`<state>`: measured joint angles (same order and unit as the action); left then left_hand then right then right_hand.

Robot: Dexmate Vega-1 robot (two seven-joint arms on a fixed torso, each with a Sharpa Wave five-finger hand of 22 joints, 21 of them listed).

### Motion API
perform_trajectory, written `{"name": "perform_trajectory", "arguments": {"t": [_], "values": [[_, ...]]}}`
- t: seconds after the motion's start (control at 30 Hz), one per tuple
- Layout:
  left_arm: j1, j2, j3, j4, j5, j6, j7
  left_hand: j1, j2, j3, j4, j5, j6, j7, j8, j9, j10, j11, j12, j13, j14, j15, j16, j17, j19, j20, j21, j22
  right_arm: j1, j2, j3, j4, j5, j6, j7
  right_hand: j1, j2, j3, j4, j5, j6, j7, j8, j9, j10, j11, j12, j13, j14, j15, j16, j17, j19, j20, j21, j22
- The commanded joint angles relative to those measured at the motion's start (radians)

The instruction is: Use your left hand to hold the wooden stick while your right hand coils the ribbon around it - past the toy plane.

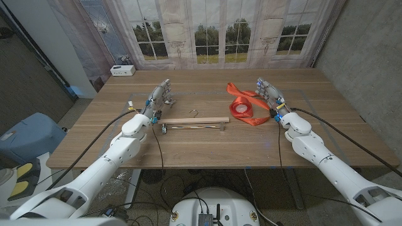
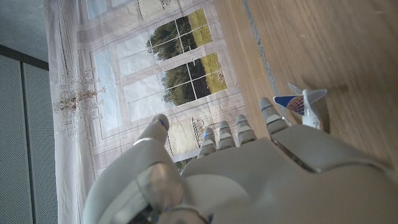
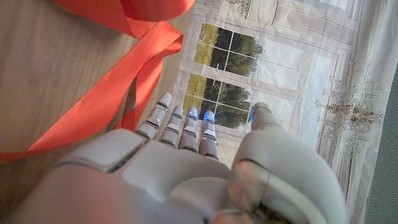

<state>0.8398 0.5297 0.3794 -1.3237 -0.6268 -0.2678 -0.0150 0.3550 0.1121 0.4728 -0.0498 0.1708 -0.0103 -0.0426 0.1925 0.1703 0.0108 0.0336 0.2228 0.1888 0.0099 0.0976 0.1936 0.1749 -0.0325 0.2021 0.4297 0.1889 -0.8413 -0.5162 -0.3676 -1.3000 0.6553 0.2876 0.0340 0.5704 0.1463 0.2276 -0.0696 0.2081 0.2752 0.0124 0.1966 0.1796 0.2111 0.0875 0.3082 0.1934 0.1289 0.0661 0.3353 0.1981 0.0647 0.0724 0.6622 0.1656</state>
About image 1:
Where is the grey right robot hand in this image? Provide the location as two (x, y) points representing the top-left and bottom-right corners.
(254, 77), (291, 122)

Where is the small black floor device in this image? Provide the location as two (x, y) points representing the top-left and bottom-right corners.
(103, 205), (129, 220)

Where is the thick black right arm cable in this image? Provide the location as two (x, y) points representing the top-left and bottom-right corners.
(290, 107), (402, 178)

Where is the grey table leg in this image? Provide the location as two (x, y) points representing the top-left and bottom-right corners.
(284, 168), (305, 210)

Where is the yellow and black foot pedal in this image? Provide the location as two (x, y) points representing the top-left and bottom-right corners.
(8, 158), (41, 202)

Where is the white table leg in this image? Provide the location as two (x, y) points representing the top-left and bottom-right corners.
(124, 169), (142, 210)

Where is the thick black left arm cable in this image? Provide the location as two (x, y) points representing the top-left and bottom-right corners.
(46, 109), (139, 191)

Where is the orange ribbon roll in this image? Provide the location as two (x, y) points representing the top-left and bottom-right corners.
(226, 82), (271, 127)

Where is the white floor cable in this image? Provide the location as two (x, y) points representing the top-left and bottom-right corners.
(244, 168), (279, 226)

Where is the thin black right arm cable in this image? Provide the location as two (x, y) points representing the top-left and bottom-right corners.
(276, 121), (383, 223)

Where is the blue plastic container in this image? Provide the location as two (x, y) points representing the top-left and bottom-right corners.
(0, 112), (67, 164)

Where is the wooden hanger with metal clips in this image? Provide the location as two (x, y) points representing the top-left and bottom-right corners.
(158, 109), (231, 135)

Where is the white floor platform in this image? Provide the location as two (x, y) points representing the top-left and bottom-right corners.
(0, 152), (75, 208)

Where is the clear plastic wrap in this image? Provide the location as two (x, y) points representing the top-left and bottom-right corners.
(97, 171), (133, 202)

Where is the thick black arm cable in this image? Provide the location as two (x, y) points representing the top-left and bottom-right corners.
(46, 109), (139, 191)
(290, 107), (402, 178)

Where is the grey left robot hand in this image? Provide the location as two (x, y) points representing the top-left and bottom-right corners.
(139, 78), (173, 124)

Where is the printed window backdrop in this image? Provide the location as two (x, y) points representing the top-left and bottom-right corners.
(46, 0), (347, 92)

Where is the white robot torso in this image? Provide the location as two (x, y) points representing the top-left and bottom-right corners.
(169, 186), (261, 226)

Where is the white power strip box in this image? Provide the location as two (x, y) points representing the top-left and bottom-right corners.
(109, 65), (136, 77)

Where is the black floor fan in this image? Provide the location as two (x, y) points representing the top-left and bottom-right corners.
(140, 169), (166, 185)

